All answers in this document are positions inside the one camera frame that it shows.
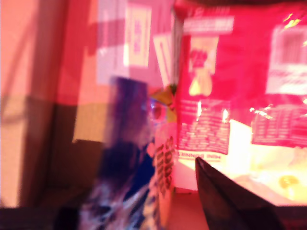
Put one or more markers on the red Maltesers bunnies bag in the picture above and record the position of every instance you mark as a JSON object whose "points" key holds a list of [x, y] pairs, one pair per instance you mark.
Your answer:
{"points": [[239, 72]]}

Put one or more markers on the blue Terry's orange eggs bag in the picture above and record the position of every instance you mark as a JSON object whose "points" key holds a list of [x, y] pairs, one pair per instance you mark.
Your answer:
{"points": [[124, 119]]}

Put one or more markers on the brown cardboard box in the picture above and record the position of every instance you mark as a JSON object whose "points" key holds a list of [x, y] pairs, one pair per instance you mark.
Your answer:
{"points": [[24, 72]]}

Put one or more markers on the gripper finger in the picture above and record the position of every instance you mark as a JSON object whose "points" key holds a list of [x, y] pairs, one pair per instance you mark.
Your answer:
{"points": [[227, 203]]}

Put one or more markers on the white shipping label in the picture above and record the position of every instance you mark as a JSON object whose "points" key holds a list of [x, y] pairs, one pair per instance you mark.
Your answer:
{"points": [[112, 36]]}

